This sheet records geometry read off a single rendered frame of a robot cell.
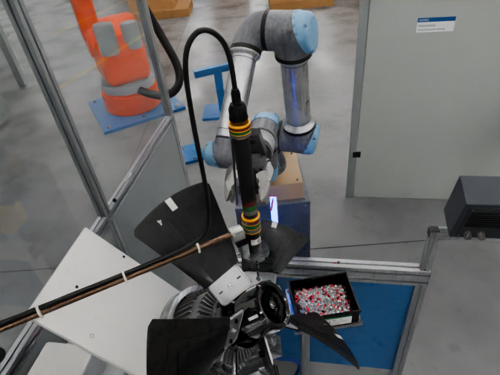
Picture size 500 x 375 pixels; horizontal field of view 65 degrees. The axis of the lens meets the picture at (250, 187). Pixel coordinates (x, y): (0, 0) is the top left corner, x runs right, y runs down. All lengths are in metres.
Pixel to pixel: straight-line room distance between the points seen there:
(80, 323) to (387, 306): 1.19
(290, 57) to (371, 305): 1.04
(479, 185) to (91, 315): 1.12
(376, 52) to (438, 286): 1.46
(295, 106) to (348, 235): 1.66
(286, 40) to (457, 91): 1.79
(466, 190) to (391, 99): 1.51
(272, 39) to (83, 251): 0.77
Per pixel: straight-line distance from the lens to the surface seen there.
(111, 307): 1.05
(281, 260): 1.12
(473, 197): 1.32
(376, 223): 2.98
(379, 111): 2.78
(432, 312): 2.56
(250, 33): 1.22
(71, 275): 1.03
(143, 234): 0.96
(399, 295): 1.70
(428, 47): 2.66
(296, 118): 1.38
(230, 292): 0.99
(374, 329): 1.89
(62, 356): 1.38
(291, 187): 1.55
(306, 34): 1.18
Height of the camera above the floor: 2.02
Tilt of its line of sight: 38 degrees down
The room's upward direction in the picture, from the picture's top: 7 degrees counter-clockwise
